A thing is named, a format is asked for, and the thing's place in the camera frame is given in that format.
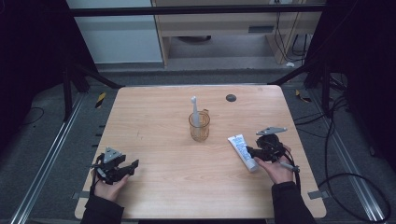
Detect white toothpaste tube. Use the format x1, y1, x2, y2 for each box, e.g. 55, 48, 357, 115
227, 133, 260, 173

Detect black horizontal frame bar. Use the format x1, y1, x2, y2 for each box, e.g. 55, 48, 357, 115
69, 4, 327, 18

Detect black metal stand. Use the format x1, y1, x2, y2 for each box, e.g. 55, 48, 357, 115
61, 60, 124, 122
268, 60, 332, 118

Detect person's right hand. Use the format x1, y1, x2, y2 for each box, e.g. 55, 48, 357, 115
253, 145, 295, 185

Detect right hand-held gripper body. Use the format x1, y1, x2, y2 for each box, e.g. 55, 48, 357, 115
255, 126, 288, 162

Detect grey cable plug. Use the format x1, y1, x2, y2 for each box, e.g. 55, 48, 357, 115
278, 161, 301, 174

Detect white electric toothbrush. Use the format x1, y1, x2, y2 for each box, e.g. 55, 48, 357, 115
190, 95, 202, 129

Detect amber glass cup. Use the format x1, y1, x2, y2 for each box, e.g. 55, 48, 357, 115
188, 108, 211, 143

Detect white cabinet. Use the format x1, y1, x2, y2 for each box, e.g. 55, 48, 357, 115
65, 0, 163, 64

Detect thin black floor cable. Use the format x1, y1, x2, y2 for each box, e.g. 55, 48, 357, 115
21, 106, 46, 126

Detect aluminium floor rail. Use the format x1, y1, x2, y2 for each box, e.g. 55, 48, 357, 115
10, 92, 87, 224
307, 90, 387, 222

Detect black hanging desk cables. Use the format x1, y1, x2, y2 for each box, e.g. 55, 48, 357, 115
274, 12, 310, 63

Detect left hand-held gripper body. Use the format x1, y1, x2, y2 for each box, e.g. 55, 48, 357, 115
92, 147, 127, 185

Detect grey tape strip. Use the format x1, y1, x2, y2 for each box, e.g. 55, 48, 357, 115
72, 190, 92, 200
307, 189, 330, 201

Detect black looped floor cable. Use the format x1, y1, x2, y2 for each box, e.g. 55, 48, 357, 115
317, 124, 392, 224

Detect wooden background desk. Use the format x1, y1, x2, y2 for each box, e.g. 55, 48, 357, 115
151, 0, 323, 67

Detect black floor cable bundle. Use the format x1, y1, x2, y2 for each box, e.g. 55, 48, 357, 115
293, 95, 348, 138

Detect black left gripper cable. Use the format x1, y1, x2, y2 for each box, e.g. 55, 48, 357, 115
89, 153, 105, 197

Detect yellow black tape piece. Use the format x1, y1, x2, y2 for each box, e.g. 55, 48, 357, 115
94, 91, 107, 109
294, 89, 312, 104

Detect person's left hand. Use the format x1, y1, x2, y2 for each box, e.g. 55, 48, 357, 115
93, 175, 130, 202

